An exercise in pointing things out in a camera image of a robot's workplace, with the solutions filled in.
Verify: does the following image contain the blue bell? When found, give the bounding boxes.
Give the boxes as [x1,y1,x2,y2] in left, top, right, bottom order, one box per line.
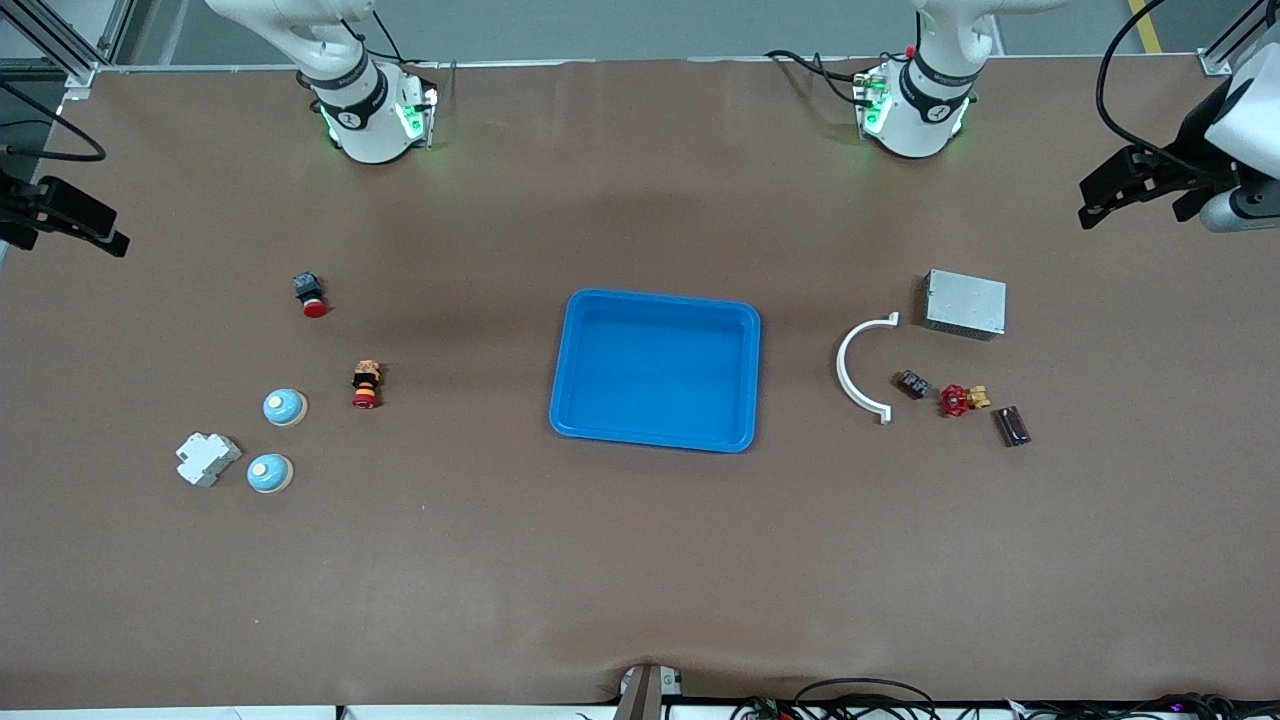
[262,387,309,429]
[246,452,295,495]

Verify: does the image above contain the blue plastic tray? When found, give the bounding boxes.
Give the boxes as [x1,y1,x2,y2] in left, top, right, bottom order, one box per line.
[548,288,763,455]

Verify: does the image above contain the silver metal power supply box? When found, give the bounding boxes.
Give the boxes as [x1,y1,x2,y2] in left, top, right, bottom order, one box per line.
[922,268,1008,342]

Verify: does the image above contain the black red emergency stop button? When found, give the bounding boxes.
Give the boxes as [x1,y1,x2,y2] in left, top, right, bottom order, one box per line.
[292,271,330,320]

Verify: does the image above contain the white circuit breaker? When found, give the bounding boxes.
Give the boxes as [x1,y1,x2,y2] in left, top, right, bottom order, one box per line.
[175,431,243,489]

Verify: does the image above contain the white curved pipe clamp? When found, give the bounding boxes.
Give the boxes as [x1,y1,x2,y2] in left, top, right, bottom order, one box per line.
[835,311,901,426]

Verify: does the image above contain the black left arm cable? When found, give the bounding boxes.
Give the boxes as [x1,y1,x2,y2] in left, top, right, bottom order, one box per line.
[1096,0,1217,183]

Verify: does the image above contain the red handle brass valve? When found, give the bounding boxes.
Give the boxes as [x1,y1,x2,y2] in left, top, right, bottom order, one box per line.
[938,383,992,419]

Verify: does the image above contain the black base cable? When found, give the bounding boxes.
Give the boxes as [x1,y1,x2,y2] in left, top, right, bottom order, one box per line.
[765,48,876,107]

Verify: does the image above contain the black cable bundle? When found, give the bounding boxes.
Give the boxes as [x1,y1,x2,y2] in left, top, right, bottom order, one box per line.
[730,677,1280,720]

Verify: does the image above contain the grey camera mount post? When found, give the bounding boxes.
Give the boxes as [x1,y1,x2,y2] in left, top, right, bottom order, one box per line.
[615,663,686,720]

